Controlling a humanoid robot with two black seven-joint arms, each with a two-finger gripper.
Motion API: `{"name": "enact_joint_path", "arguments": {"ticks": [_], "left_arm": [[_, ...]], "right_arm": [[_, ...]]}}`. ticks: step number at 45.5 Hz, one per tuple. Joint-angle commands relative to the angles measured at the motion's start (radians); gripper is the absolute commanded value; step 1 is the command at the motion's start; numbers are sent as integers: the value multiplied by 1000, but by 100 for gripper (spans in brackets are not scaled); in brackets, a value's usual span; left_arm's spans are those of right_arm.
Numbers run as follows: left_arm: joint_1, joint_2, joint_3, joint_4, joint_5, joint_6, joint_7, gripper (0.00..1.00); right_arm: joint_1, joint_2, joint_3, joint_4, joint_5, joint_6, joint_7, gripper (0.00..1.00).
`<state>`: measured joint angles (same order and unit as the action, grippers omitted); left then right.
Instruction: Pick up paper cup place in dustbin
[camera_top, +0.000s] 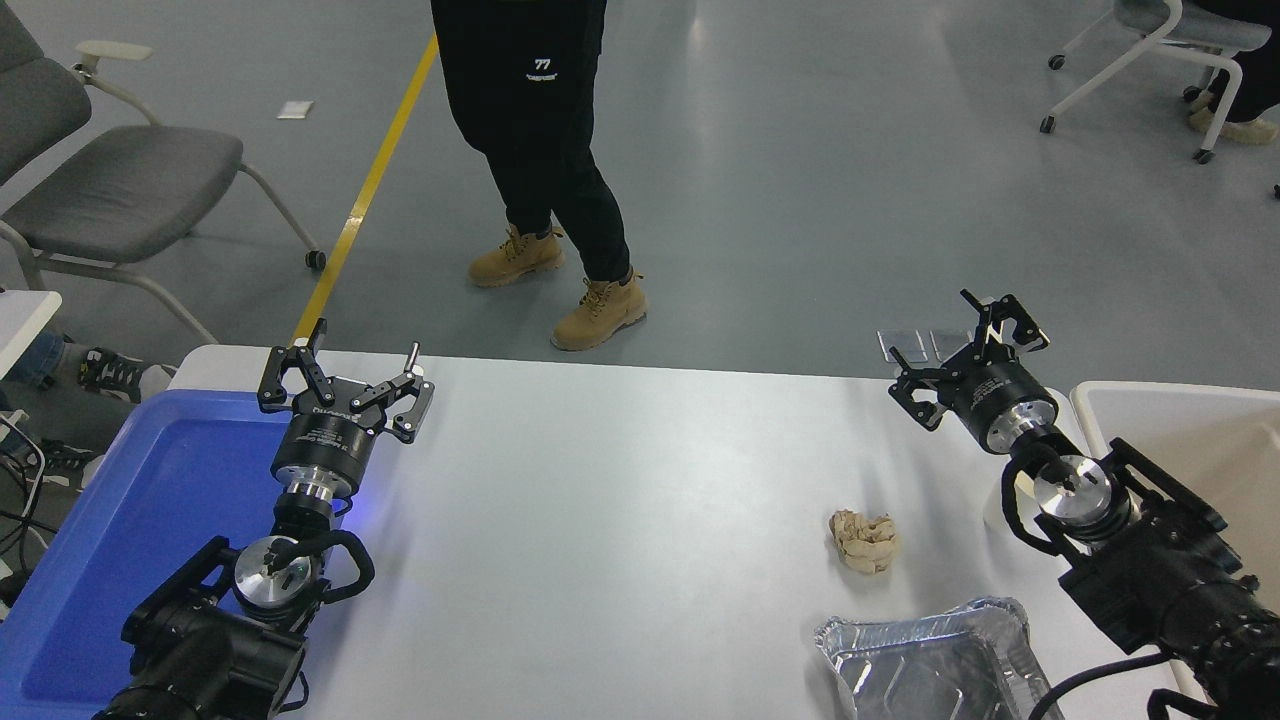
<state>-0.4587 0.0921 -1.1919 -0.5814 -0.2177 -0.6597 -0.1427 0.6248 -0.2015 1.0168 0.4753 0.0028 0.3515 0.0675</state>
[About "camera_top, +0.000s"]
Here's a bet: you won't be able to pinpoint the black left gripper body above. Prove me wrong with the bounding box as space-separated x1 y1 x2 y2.
272 383 391 493

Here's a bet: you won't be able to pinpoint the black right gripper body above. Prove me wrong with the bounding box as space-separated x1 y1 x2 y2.
946 353 1053 447

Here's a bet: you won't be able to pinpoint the crumpled tan paper ball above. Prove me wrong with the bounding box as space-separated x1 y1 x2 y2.
829 509 901 576

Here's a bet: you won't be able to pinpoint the blue plastic tray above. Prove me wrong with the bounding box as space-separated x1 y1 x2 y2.
0 390 351 720

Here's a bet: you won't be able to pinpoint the seated person with black sneakers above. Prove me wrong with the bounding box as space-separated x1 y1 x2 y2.
0 330 178 491

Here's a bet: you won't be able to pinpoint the large pale bin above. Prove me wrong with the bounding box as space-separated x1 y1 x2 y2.
1070 380 1280 701

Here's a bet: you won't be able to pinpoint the grey padded chair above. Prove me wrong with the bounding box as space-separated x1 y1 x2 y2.
0 0 328 346

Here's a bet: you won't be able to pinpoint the silver foil tray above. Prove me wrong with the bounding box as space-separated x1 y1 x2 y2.
813 597 1066 720

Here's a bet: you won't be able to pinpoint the small white side table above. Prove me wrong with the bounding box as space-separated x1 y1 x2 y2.
0 290 63 379

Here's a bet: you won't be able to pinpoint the standing person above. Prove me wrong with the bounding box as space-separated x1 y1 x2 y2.
430 0 649 352

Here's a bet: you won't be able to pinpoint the seated person with tan shoe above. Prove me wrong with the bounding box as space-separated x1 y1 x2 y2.
1185 0 1280 147

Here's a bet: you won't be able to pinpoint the white-framed wheeled chair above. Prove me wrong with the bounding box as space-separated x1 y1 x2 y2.
1040 0 1273 166

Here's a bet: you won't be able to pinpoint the white cable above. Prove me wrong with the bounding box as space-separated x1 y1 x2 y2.
0 410 47 523

